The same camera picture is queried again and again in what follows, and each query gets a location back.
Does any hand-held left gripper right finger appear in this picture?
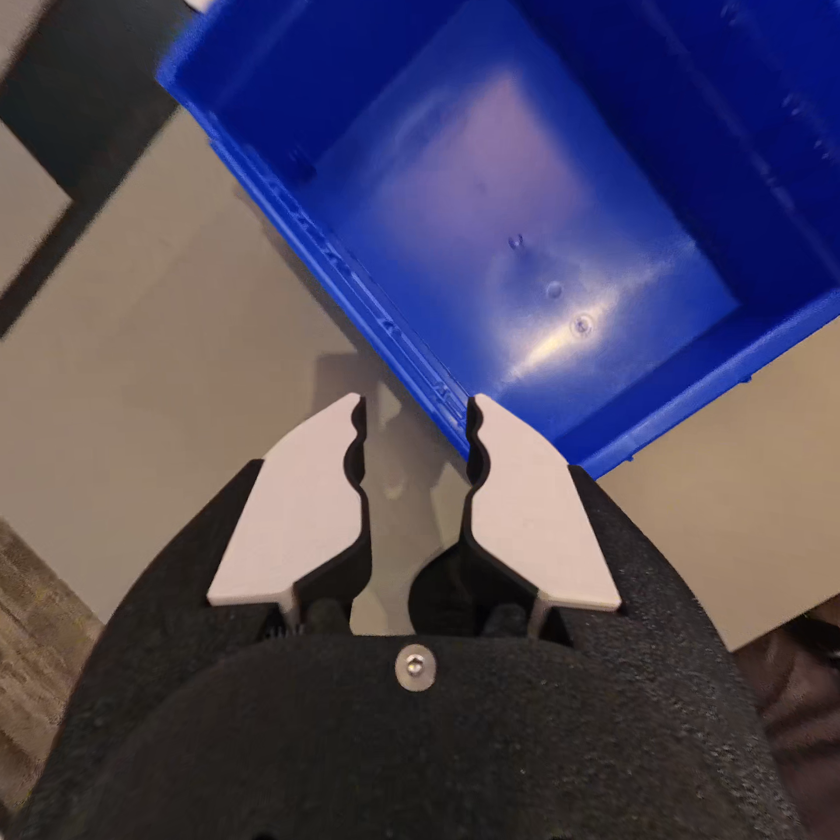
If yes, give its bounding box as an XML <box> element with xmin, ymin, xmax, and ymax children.
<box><xmin>461</xmin><ymin>394</ymin><xmax>623</xmax><ymax>641</ymax></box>

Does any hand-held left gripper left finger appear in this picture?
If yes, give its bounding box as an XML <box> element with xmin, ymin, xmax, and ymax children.
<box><xmin>206</xmin><ymin>394</ymin><xmax>374</xmax><ymax>634</ymax></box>

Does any blue plastic bin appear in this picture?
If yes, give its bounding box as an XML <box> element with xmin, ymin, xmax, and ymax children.
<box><xmin>155</xmin><ymin>0</ymin><xmax>840</xmax><ymax>480</ymax></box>

